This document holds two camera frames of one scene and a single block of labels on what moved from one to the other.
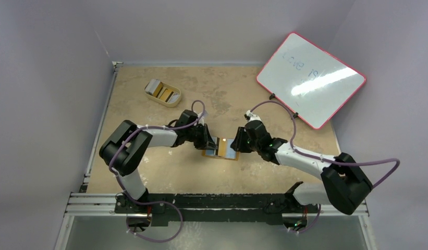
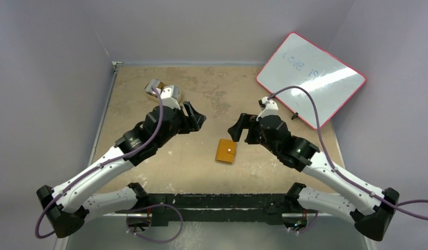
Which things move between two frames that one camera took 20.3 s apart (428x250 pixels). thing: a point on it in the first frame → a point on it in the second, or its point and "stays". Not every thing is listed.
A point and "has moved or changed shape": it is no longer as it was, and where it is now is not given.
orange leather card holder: [224, 150] has moved or changed shape
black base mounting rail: [216, 209] stays
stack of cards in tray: [154, 87] stays
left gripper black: [206, 142] → [196, 119]
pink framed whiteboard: [309, 82] stays
